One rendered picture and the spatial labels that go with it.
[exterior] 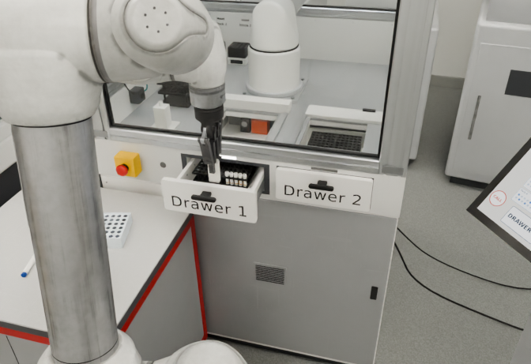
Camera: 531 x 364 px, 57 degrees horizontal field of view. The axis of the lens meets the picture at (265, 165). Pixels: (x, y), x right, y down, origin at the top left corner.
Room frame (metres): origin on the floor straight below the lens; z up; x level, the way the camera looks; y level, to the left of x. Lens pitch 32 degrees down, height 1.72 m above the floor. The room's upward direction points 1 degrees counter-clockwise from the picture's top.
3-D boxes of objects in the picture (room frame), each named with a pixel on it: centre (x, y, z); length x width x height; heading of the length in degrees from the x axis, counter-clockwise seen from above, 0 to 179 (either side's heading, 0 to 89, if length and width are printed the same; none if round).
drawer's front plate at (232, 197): (1.16, 0.17, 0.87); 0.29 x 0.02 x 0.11; 75
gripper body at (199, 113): (1.13, 0.14, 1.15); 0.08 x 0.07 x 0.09; 165
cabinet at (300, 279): (1.74, -0.04, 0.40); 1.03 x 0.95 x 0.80; 75
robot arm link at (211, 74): (1.13, 0.16, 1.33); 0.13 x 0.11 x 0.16; 93
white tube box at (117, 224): (1.14, 0.46, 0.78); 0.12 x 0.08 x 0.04; 179
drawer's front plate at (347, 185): (1.21, -0.17, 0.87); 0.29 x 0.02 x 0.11; 75
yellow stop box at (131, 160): (1.36, 0.45, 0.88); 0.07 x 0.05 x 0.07; 75
